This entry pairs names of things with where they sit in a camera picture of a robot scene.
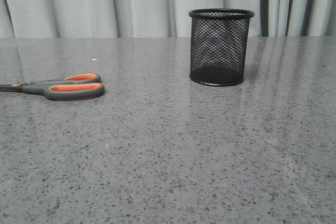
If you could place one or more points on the black mesh pen bucket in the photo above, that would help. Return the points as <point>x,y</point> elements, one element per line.
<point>218,45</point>

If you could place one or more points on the grey and orange scissors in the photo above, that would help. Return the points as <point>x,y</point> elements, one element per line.
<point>76,87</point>

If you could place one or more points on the grey pleated curtain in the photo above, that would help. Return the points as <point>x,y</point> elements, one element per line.
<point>157,18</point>

